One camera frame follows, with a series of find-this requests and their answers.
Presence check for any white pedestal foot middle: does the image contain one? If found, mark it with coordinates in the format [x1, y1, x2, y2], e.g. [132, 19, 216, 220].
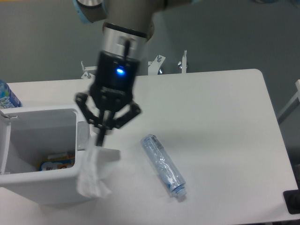
[148, 55, 166, 75]

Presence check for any clear white plastic wrapper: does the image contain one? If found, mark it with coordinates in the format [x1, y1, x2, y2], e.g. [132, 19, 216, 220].
[76, 136, 115, 199]

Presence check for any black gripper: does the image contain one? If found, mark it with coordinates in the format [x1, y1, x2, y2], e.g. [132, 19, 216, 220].
[75, 51, 142, 147]

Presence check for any white open trash can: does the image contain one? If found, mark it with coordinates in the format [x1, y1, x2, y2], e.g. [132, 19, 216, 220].
[0, 105, 90, 205]

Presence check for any colourful package in bin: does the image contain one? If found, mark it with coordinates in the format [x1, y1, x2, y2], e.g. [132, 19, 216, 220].
[38, 152, 75, 171]

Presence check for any blue labelled bottle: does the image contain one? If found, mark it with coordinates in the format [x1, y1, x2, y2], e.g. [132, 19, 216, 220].
[0, 80, 22, 109]

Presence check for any crushed clear plastic bottle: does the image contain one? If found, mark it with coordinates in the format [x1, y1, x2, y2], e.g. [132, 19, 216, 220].
[141, 134, 187, 199]

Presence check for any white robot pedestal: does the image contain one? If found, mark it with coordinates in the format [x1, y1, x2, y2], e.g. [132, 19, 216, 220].
[139, 16, 155, 77]

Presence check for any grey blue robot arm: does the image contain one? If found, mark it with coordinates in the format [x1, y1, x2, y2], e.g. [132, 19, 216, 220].
[73, 0, 188, 146]

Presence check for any white pedestal foot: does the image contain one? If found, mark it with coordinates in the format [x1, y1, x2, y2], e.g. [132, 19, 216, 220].
[148, 55, 166, 75]
[178, 50, 188, 74]
[81, 61, 97, 79]

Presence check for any white frame at right edge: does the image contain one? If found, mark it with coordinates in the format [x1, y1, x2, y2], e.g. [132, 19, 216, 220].
[277, 80, 300, 125]

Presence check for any white pedestal foot right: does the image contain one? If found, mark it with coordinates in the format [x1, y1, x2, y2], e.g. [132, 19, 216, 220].
[178, 50, 188, 74]

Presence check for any black clamp at table edge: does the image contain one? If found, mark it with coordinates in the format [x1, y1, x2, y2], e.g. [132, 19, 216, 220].
[283, 189, 300, 215]

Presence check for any white pedestal foot left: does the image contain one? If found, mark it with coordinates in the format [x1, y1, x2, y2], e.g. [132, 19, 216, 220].
[81, 61, 97, 79]

